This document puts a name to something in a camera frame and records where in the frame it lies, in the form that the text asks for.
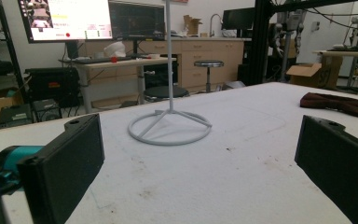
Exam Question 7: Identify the open cardboard box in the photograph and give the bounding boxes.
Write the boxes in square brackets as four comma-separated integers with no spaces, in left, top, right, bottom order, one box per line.
[285,55,344,90]

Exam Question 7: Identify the large bright monitor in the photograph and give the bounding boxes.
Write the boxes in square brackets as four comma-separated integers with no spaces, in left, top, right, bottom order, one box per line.
[17,0,114,44]

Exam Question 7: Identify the light wooden desk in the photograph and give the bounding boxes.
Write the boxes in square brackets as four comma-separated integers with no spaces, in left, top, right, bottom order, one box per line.
[62,55,178,114]

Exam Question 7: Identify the dark computer monitor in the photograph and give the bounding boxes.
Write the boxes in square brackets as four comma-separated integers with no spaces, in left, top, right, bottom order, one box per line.
[108,0,167,41]

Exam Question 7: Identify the silver faucet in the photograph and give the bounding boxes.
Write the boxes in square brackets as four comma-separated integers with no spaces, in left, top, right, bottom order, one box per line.
[209,13,224,38]

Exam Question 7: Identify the black keyboard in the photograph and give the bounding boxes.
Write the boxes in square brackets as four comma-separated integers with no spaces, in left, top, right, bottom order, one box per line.
[73,55,133,65]

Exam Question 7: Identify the small cardboard box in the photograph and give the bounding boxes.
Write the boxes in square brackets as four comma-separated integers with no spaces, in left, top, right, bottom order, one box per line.
[183,14,203,36]

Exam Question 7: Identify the white side table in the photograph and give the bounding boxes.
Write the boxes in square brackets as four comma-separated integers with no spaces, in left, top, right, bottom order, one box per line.
[312,49,358,97]

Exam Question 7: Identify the dark red folded cloth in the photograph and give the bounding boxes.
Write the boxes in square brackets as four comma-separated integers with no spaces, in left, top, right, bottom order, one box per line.
[299,91,358,119]

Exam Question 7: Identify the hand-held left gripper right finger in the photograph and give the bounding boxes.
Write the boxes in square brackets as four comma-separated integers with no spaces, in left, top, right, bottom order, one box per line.
[294,114,358,224]

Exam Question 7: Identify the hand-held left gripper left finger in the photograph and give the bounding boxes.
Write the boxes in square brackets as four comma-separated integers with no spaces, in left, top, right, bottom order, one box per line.
[17,113,105,224]

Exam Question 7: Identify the black shelf rack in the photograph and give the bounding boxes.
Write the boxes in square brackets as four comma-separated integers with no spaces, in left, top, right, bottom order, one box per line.
[0,0,29,104]

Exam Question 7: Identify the black equipment case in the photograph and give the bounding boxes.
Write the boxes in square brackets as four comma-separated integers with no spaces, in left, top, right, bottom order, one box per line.
[24,66,81,108]

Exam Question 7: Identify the black computer tower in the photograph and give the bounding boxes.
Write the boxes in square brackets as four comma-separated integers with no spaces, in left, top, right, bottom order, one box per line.
[0,104,34,130]

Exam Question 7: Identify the black monitor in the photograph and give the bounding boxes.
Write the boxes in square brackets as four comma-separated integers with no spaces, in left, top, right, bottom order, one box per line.
[221,7,256,32]

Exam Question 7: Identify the white metal stand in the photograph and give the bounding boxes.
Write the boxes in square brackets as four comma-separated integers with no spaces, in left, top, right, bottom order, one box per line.
[127,0,213,147]

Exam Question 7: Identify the wooden cabinet counter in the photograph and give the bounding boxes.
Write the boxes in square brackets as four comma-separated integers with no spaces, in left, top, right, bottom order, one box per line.
[80,36,253,93]

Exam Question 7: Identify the white cloth bundle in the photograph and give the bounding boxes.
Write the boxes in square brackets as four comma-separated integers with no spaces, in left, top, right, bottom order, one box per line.
[103,41,127,58]

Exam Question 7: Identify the black metal frame post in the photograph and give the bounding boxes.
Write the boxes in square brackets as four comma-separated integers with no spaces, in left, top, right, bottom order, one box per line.
[249,0,358,87]

